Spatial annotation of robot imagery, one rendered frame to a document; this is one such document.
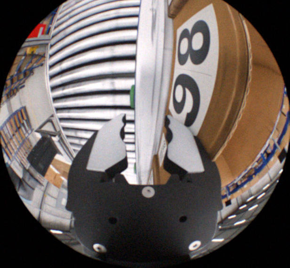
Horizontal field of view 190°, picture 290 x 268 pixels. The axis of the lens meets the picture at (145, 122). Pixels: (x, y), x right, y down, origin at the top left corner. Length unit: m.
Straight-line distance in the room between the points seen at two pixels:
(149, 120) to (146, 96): 0.06
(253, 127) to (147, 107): 0.34
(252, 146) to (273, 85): 0.20
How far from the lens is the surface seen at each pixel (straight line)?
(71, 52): 0.48
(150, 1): 0.27
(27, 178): 0.92
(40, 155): 0.90
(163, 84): 0.20
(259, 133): 0.36
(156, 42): 0.20
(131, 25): 0.39
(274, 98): 0.35
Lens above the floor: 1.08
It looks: 57 degrees down
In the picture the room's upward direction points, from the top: 180 degrees clockwise
